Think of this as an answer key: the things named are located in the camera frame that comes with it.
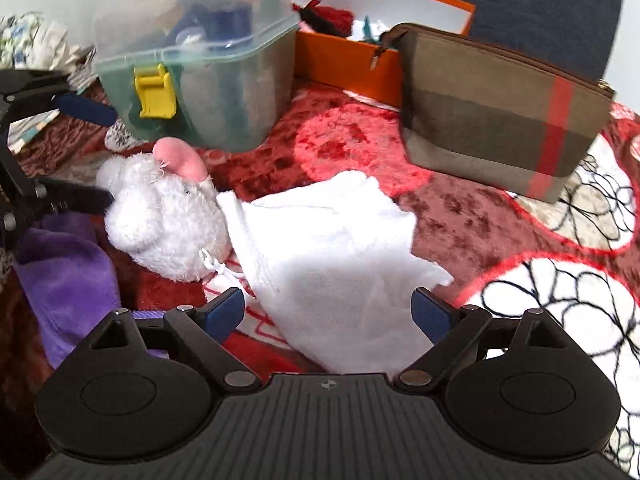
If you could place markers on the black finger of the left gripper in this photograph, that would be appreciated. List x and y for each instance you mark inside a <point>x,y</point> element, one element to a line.
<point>25,201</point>

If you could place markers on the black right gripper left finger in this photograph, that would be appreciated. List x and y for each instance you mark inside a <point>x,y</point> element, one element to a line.
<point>200,334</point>

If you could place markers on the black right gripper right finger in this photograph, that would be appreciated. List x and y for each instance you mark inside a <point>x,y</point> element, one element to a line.
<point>454,333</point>

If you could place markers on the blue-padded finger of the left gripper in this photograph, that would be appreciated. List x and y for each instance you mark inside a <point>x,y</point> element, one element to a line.
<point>26,93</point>

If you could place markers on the patterned fabric pile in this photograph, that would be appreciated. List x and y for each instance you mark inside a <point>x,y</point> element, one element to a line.
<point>30,42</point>

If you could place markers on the purple fleece cloth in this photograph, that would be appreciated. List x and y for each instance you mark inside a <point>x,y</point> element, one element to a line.
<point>69,281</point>

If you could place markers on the white plush toy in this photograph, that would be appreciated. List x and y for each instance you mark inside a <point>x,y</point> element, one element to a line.
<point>164,212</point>

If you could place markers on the white cotton cloth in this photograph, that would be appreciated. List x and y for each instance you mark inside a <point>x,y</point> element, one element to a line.
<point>331,264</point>

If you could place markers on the clear plastic storage box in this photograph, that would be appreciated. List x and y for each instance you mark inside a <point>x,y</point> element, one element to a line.
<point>215,73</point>

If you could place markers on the brown plaid zipper pouch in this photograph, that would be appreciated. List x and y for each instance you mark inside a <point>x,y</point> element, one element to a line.
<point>492,115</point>

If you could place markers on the orange cardboard box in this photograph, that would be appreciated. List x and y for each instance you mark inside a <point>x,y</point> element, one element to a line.
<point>345,64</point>

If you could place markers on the teal ribbon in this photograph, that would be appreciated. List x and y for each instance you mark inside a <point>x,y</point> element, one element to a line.
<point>368,31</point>

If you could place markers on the red knitted item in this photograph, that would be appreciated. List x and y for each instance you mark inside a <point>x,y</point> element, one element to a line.
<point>326,20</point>

